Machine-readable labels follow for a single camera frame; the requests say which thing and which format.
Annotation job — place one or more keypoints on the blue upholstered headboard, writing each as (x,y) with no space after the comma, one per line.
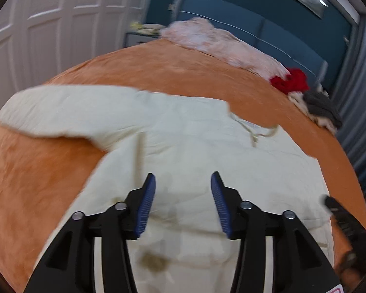
(256,31)

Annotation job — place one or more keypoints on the bedside table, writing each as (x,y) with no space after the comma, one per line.
(134,38)

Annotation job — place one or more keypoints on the orange plush bedspread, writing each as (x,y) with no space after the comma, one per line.
(39,178)

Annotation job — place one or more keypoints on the white panelled wardrobe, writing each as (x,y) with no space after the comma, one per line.
(41,38)

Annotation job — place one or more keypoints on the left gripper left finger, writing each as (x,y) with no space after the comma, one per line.
(68,263)

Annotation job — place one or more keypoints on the cream quilted garment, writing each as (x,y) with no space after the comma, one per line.
(182,141)

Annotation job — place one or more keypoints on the grey blue curtain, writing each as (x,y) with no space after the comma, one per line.
(349,96)

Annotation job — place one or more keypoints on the yellow white cloth on nightstand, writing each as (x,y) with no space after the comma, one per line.
(146,29)

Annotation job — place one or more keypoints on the pink floral quilt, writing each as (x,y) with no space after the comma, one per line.
(199,34)

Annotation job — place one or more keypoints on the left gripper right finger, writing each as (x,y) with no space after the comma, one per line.
(299,263)

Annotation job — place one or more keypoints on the red garment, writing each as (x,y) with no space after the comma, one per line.
(295,81)

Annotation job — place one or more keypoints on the dark grey knit sweater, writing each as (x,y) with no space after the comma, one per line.
(318,104)

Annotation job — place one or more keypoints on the cream white garment pile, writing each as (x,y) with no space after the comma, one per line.
(297,99)

